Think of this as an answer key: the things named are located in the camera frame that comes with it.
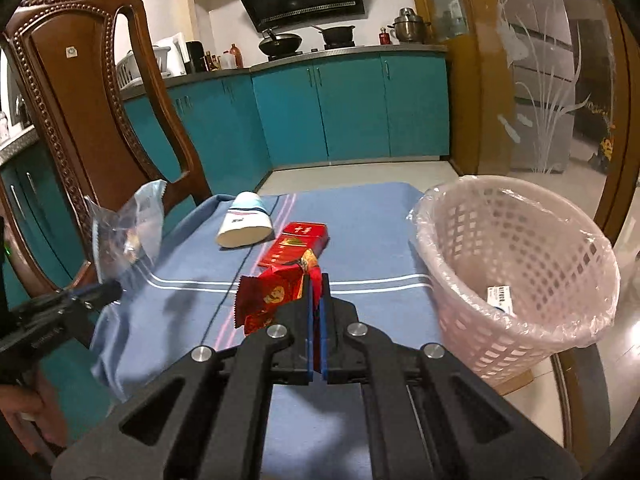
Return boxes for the red snack wrapper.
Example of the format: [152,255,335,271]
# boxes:
[233,250,322,335]

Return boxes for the white blue ointment box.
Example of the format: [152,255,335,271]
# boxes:
[216,192,273,249]

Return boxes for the clear blue plastic bag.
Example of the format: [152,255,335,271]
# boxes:
[85,180,167,283]

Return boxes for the teal lower kitchen cabinets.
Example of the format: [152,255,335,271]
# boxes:
[0,44,452,441]

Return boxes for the pink plastic trash basket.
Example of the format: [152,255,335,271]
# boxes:
[408,176,620,386]

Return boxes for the person left hand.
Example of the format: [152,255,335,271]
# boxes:
[1,368,68,454]

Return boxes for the red cigarette box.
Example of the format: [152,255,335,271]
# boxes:
[258,222,330,268]

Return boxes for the carved wooden chair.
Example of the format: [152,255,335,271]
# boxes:
[1,0,212,288]

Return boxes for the black wok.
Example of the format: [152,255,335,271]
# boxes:
[258,29,303,61]

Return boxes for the brown sauce bottle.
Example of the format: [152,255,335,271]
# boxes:
[229,44,244,68]

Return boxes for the black cooking pot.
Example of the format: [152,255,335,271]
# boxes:
[314,25,355,50]

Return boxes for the small red canister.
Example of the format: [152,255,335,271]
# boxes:
[378,27,392,46]

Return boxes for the white dish rack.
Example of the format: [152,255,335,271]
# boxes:
[115,44,173,91]

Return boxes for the steel stock pot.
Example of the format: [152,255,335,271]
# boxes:
[390,8,430,44]

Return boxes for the etched glass sliding door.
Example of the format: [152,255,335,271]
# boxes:
[463,0,639,240]

